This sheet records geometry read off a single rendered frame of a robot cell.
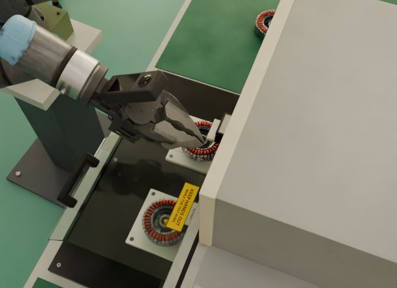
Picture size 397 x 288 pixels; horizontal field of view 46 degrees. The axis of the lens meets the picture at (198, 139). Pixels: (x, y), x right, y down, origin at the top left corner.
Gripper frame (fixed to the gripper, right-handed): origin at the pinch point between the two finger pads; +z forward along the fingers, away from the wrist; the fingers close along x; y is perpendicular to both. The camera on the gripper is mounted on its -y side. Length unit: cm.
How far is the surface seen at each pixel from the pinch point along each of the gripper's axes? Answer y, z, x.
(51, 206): 138, -15, -10
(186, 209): 10.6, 5.9, 8.1
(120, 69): 140, -20, -87
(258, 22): 39, 11, -68
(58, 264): 49, -7, 21
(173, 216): 11.3, 4.4, 10.3
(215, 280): 2.0, 12.6, 19.3
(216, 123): 29.4, 9.4, -22.4
